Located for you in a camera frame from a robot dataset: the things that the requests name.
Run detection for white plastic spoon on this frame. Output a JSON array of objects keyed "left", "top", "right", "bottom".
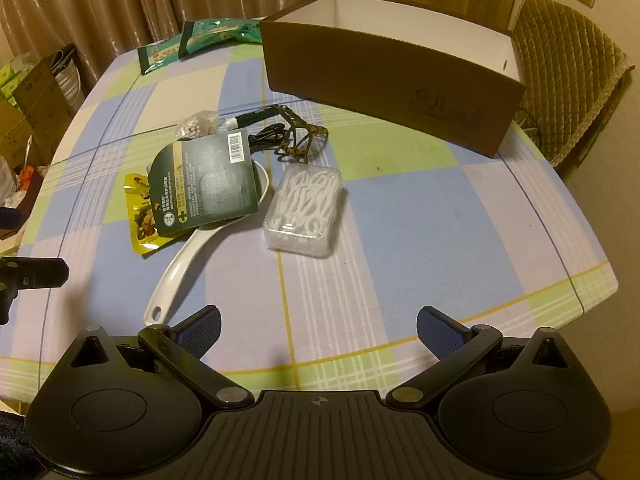
[{"left": 143, "top": 157, "right": 273, "bottom": 328}]

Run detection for tangled cables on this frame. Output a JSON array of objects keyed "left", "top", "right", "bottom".
[{"left": 515, "top": 102, "right": 543, "bottom": 148}]

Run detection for brown cardboard box white inside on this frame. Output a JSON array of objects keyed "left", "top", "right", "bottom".
[{"left": 259, "top": 0, "right": 527, "bottom": 160}]

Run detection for dark green card package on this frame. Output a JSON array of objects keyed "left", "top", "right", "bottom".
[{"left": 150, "top": 129, "right": 262, "bottom": 237}]

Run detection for open cardboard box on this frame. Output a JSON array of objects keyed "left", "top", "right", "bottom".
[{"left": 10, "top": 42, "right": 86, "bottom": 168}]

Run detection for clear box of floss picks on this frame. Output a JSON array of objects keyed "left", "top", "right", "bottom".
[{"left": 263, "top": 165, "right": 346, "bottom": 258}]

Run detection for green snack packets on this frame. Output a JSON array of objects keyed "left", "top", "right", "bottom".
[{"left": 179, "top": 19, "right": 251, "bottom": 58}]

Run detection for stack of green boxes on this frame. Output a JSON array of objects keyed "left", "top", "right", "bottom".
[{"left": 0, "top": 57, "right": 27, "bottom": 102}]

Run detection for black cable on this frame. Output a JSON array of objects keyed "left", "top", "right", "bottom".
[{"left": 247, "top": 122, "right": 293, "bottom": 156}]

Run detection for green tissue packet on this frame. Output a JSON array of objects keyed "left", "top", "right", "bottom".
[
  {"left": 235, "top": 19, "right": 264, "bottom": 45},
  {"left": 137, "top": 40, "right": 185, "bottom": 76}
]

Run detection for yellow snack packet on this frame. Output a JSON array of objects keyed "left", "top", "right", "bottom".
[{"left": 123, "top": 172, "right": 176, "bottom": 256}]

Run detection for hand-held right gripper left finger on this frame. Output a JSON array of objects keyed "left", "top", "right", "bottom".
[{"left": 64, "top": 305, "right": 256, "bottom": 409}]

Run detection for clear bag of cotton swabs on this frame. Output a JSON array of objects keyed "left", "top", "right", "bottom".
[{"left": 174, "top": 109, "right": 219, "bottom": 140}]

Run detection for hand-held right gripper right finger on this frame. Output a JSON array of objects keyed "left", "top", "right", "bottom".
[{"left": 384, "top": 305, "right": 576, "bottom": 409}]

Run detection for chair with quilted cover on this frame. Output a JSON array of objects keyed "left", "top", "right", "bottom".
[{"left": 510, "top": 0, "right": 633, "bottom": 168}]

